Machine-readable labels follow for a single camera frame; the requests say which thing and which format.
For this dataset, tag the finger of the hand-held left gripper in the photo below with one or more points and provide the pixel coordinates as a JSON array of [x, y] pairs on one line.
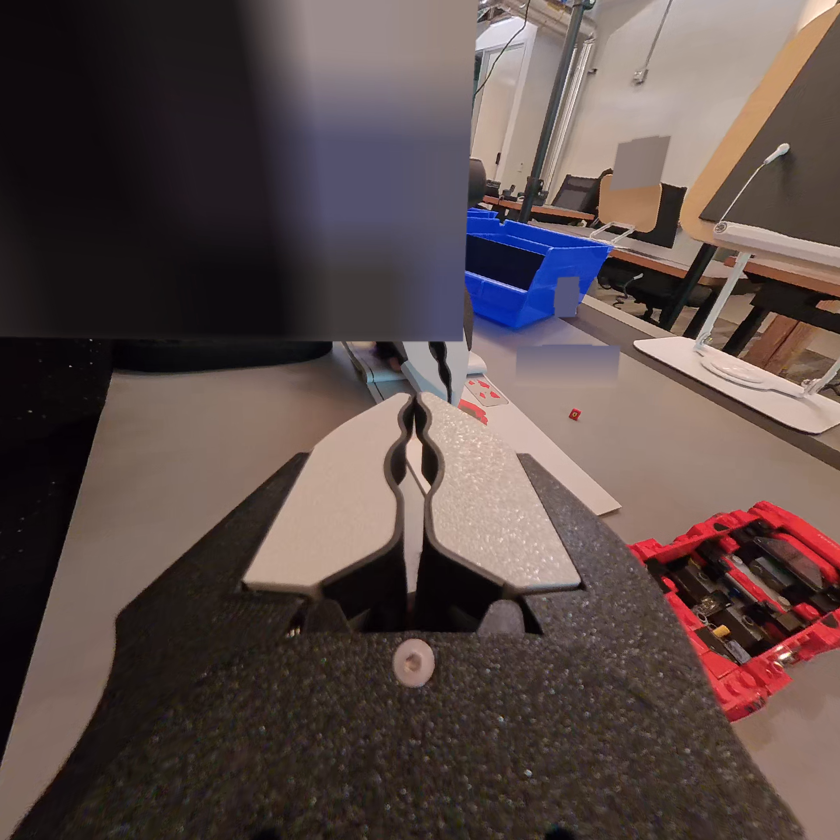
[[417, 364], [460, 361]]

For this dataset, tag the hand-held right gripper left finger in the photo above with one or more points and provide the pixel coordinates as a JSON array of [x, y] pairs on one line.
[[334, 518]]

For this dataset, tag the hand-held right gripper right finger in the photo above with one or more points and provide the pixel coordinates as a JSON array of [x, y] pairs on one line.
[[499, 518]]

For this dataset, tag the lego instruction booklet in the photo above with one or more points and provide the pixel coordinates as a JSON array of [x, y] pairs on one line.
[[544, 472]]

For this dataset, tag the red lego car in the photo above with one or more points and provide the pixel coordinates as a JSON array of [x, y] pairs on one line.
[[748, 676]]

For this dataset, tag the blue plastic bin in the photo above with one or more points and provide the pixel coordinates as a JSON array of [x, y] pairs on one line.
[[482, 214], [505, 302]]

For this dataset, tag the wooden office table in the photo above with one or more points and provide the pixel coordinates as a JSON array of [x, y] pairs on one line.
[[544, 211]]

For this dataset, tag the black office chair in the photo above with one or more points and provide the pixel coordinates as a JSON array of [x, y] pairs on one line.
[[574, 190], [673, 216]]

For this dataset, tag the wooden office desk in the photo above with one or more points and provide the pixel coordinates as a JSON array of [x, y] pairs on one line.
[[656, 259]]

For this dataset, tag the wooden back chair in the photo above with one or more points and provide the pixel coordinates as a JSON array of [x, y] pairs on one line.
[[630, 203]]

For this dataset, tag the dark green pillar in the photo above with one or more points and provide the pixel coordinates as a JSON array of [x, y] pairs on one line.
[[554, 98]]

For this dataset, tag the raised wooden desk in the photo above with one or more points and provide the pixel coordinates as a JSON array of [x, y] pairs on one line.
[[787, 164]]

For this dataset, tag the metal wall conduit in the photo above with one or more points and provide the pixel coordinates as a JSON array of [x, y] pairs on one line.
[[649, 46]]

